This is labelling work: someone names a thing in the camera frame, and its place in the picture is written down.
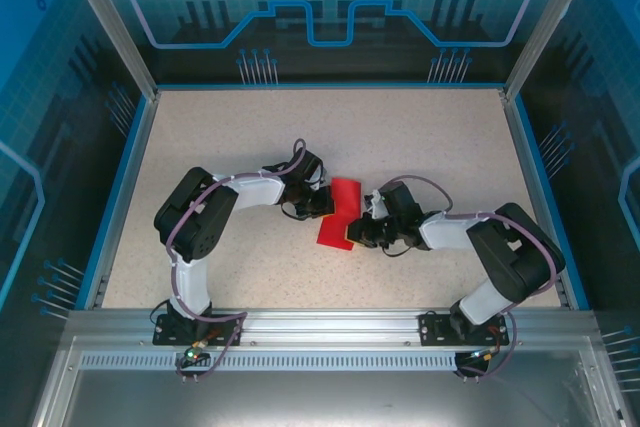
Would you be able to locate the slotted grey cable duct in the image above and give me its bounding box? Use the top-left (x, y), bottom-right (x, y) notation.
top-left (78, 352), bottom-right (464, 373)

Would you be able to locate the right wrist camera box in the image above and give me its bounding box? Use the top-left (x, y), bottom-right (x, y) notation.
top-left (363, 189), bottom-right (390, 219)

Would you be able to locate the green lit cable connector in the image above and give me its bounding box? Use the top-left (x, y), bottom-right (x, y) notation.
top-left (467, 346), bottom-right (502, 364)
top-left (182, 339), bottom-right (212, 364)

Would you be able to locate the red square paper sheet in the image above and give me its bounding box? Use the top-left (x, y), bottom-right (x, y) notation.
top-left (315, 177), bottom-right (362, 251)

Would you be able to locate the aluminium frame post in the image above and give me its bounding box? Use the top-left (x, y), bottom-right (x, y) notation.
top-left (54, 0), bottom-right (161, 103)
top-left (502, 0), bottom-right (604, 101)

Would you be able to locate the thin aluminium table edge rail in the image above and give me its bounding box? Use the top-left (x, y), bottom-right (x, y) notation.
top-left (155, 81), bottom-right (507, 94)

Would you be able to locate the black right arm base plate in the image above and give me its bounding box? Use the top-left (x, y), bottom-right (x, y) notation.
top-left (418, 311), bottom-right (512, 347)

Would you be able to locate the aluminium mounting rail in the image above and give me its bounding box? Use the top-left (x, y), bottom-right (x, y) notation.
top-left (66, 307), bottom-right (599, 348)

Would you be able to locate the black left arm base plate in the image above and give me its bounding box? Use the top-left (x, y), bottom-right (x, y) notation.
top-left (152, 313), bottom-right (245, 347)

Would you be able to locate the blue trimmed aluminium side rail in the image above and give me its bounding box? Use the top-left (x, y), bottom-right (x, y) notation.
top-left (74, 89), bottom-right (161, 312)
top-left (499, 89), bottom-right (592, 312)

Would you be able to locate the blue printed side panel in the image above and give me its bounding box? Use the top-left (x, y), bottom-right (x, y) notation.
top-left (0, 0), bottom-right (151, 427)
top-left (517, 0), bottom-right (640, 427)

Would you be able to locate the grey sheet metal tray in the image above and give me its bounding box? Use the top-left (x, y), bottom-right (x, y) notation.
top-left (29, 335), bottom-right (629, 427)

